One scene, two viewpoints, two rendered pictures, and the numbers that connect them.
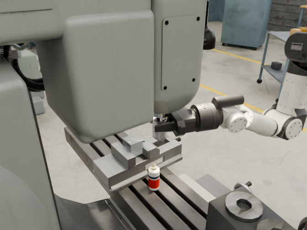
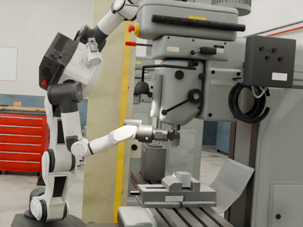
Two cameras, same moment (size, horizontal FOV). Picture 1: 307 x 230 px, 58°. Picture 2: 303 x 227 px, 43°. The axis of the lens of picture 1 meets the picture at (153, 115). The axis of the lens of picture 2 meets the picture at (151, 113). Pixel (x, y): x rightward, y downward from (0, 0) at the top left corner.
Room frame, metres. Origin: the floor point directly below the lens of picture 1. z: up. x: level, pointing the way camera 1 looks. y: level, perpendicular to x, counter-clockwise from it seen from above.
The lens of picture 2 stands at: (2.53, 0.59, 1.45)
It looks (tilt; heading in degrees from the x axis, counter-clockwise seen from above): 3 degrees down; 202
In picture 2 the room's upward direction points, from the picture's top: 4 degrees clockwise
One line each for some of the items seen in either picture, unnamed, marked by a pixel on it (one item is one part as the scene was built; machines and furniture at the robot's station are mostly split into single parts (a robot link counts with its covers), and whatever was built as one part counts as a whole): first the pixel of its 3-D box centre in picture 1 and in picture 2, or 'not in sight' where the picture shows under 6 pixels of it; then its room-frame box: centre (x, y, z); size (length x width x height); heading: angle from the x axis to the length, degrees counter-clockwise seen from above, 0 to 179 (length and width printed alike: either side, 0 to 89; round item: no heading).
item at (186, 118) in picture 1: (189, 119); (156, 134); (0.75, -0.11, 1.25); 0.13 x 0.12 x 0.10; 16
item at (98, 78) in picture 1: (93, 65); (214, 94); (0.61, 0.14, 1.47); 0.24 x 0.19 x 0.26; 36
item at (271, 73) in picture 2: not in sight; (269, 62); (0.82, 0.42, 1.62); 0.20 x 0.09 x 0.21; 126
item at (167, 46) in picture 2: not in sight; (189, 50); (0.70, 0.01, 1.68); 0.34 x 0.24 x 0.10; 126
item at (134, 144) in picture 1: (132, 145); (183, 179); (0.87, 0.08, 1.07); 0.06 x 0.05 x 0.06; 37
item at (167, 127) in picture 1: (165, 128); not in sight; (0.70, -0.03, 1.25); 0.06 x 0.02 x 0.03; 106
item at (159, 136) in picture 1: (160, 128); (175, 139); (0.73, -0.02, 1.23); 0.05 x 0.05 x 0.06
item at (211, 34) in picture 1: (203, 36); (142, 87); (0.86, -0.16, 1.48); 0.07 x 0.07 x 0.06
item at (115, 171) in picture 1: (139, 154); (176, 190); (0.89, 0.06, 1.01); 0.35 x 0.15 x 0.11; 127
